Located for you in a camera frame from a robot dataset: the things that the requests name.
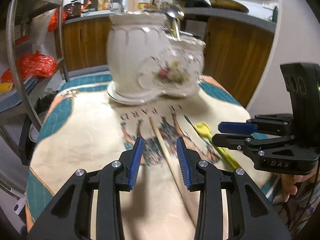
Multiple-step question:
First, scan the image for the person's hand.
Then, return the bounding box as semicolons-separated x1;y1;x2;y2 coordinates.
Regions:
280;168;319;202

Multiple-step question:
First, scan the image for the metal spoon in holder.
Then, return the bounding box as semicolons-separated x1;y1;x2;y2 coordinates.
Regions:
166;7;184;40

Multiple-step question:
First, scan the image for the wooden kitchen counter cabinet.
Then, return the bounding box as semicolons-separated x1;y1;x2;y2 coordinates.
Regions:
57;8;276;107

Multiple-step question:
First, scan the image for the yellow green plastic spoon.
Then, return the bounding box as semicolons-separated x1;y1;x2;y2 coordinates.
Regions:
194;122;242;170

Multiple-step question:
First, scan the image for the metal shelf rack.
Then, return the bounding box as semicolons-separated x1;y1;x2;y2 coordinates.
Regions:
0;0;71;170

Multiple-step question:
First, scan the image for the white floral ceramic utensil holder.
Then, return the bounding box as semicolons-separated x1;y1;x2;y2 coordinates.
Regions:
107;12;206;98

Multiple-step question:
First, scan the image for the red plastic bag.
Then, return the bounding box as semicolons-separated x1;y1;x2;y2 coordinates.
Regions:
17;50;58;81

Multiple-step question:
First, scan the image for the quilted teal cream table mat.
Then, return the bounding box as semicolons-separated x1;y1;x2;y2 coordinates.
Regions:
26;74;250;239

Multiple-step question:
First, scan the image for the yellow object on shelf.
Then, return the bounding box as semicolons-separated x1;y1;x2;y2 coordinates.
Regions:
0;82;13;94

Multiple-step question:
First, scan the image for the wok pan on counter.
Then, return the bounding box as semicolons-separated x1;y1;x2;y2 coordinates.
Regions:
175;0;249;14

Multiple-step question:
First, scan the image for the white ceramic saucer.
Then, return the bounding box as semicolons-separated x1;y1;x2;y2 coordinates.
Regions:
107;81;200;106

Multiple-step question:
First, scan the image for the light wooden chopstick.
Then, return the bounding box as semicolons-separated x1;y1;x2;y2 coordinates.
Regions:
149;117;198;226

